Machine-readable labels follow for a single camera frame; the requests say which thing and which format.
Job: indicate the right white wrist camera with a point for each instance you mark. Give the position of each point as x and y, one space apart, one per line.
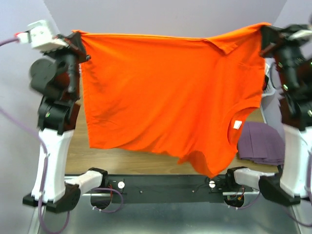
303 33

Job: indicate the orange t shirt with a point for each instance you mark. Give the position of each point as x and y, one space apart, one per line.
185 97

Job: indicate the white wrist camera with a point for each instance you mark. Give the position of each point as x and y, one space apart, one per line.
303 33
41 37

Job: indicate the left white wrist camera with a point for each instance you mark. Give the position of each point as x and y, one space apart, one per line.
41 37

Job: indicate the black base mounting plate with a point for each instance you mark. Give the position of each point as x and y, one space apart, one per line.
170 188

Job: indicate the folded purple t shirt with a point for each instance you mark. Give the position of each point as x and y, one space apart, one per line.
261 144

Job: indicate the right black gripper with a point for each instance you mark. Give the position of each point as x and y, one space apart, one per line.
273 37

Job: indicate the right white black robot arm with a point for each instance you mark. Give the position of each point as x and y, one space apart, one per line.
294 183

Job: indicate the white plastic laundry basket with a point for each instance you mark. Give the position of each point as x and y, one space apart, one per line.
268 89

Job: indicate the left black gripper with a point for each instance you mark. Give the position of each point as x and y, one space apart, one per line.
76 47

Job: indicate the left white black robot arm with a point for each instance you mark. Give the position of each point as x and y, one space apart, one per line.
57 122

